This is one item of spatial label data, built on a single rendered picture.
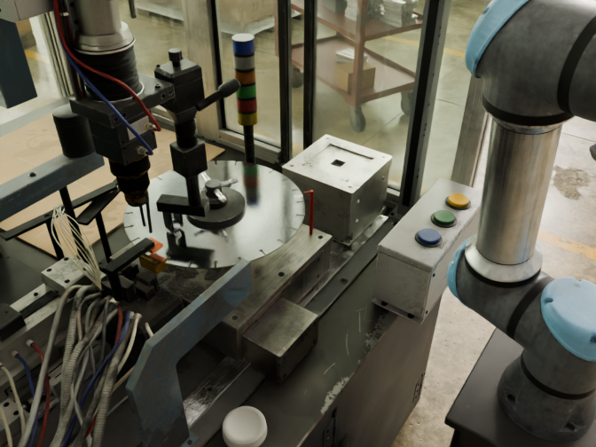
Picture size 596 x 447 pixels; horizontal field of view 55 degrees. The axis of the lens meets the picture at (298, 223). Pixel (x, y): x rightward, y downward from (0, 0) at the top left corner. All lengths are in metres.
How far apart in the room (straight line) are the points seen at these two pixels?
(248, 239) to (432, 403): 1.13
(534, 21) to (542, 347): 0.47
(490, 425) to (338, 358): 0.27
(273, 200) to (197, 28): 0.64
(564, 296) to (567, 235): 1.85
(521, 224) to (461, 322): 1.38
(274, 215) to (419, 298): 0.31
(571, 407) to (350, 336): 0.38
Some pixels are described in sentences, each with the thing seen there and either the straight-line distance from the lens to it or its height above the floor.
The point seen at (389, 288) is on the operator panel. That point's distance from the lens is 1.11.
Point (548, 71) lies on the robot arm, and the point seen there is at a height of 1.33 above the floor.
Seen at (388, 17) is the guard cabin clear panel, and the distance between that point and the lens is 1.25.
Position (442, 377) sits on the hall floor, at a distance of 2.03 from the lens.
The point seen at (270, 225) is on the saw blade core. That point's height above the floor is 0.95.
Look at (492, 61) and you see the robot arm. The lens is 0.72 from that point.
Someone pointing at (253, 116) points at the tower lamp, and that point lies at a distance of 1.28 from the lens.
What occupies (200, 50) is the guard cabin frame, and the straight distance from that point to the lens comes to 1.58.
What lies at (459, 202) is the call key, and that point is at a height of 0.91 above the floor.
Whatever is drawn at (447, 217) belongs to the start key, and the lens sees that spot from 1.14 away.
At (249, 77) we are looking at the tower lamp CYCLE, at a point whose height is 1.08.
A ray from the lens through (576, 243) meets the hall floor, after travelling 2.74.
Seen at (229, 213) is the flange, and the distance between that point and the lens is 1.03.
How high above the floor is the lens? 1.57
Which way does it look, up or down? 38 degrees down
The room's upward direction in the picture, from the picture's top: straight up
